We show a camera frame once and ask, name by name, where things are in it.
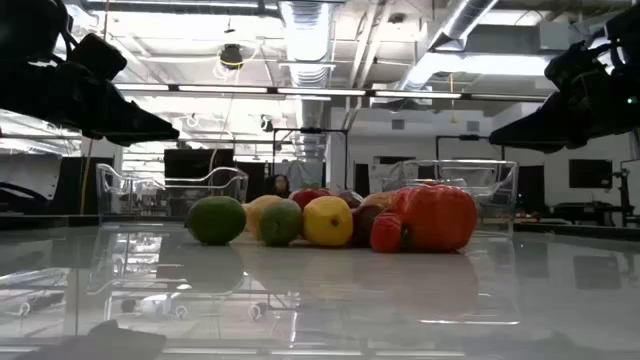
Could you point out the green lime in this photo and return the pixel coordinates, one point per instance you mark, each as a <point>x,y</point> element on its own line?
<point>216,220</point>

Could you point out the black wall panel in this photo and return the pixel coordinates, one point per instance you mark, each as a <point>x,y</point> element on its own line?
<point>590,173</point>

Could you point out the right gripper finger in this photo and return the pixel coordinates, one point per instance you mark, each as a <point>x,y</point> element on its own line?
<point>535,127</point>
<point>545,148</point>

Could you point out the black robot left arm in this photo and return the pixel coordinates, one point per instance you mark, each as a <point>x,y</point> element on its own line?
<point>25,25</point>

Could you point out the yellow lemon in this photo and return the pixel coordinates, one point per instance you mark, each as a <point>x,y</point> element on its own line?
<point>327,221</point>

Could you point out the red apple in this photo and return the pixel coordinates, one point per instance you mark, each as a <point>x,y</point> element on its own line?
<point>307,197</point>

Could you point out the black overhead camera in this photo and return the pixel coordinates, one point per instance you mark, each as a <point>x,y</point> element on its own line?
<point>231,56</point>

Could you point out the black screen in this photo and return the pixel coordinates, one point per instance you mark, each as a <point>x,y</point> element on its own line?
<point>197,162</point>

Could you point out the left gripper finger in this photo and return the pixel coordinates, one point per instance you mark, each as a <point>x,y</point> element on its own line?
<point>135,120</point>
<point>130,138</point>

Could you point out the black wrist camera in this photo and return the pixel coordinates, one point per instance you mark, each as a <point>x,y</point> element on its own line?
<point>575,65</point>
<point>97,55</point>

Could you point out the person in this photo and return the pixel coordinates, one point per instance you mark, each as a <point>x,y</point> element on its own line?
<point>280,186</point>

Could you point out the yellow orange mango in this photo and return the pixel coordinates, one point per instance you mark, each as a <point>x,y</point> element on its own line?
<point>256,210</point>

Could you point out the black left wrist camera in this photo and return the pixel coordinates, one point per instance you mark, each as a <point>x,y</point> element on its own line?
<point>97,55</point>

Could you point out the silver ceiling duct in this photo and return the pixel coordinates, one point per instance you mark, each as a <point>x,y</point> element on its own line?
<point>306,40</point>
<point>460,25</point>

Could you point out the dark purple eggplant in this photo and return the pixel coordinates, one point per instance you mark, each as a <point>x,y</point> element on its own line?
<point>364,222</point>

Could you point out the large red ribbed tomato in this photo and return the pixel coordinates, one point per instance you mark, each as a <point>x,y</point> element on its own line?
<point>435,217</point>

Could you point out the long light bar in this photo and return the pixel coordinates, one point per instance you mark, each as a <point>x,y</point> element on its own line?
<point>320,91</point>

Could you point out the clear plastic basket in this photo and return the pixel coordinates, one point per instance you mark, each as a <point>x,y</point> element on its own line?
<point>115,200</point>
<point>495,200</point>

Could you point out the dark red plum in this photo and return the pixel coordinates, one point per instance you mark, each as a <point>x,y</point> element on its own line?
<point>351,199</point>

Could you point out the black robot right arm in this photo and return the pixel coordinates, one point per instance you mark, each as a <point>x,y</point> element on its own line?
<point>625,30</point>

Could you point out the green fruit with orange blush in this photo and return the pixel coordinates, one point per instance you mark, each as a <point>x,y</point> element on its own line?
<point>280,223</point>

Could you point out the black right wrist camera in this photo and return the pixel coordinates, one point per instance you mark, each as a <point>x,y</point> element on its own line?
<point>575,65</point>

